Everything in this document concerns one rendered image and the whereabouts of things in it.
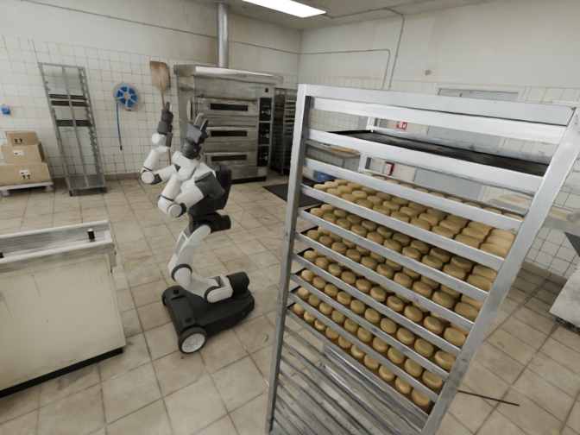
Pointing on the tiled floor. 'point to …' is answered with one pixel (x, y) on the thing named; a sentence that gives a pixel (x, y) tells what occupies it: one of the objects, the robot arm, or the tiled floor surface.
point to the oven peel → (159, 71)
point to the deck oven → (230, 116)
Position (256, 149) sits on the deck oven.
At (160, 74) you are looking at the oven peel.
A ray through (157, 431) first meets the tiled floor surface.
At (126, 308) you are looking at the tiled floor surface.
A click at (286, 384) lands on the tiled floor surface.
